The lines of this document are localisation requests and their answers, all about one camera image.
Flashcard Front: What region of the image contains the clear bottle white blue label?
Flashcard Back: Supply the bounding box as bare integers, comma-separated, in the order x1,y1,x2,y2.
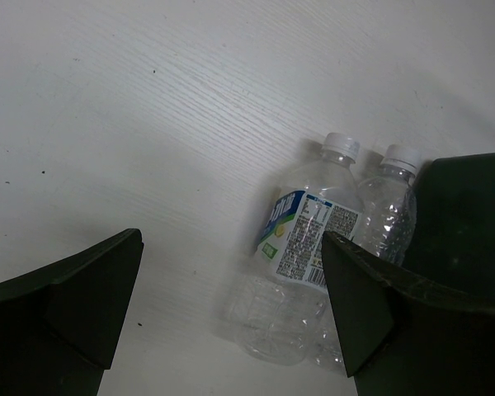
231,133,363,365

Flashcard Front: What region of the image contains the clear unlabelled plastic bottle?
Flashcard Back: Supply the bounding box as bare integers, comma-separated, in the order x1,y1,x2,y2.
309,144,422,368

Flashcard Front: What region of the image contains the dark green plastic bin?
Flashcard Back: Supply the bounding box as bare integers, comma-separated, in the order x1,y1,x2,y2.
403,153,495,299

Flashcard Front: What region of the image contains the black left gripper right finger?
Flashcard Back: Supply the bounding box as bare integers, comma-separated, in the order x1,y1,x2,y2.
322,233,495,395

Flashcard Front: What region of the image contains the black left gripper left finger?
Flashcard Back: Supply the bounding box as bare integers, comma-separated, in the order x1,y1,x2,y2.
0,229,144,395

